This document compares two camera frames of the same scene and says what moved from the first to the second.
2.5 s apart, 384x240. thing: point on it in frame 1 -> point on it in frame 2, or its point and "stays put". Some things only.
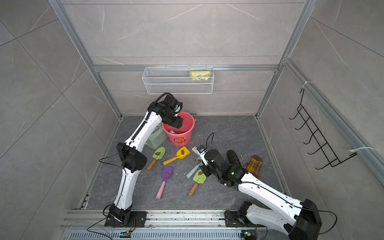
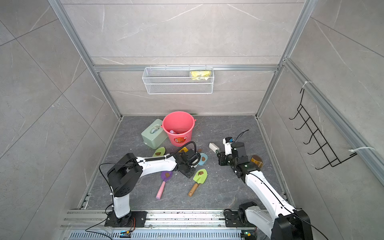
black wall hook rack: (332, 160) stays put
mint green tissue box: (158, 136) stays put
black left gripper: (178, 122) -> (192, 173)
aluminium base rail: (89, 224) stays put
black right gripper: (206, 172) -> (222, 157)
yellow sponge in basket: (199, 75) stays put
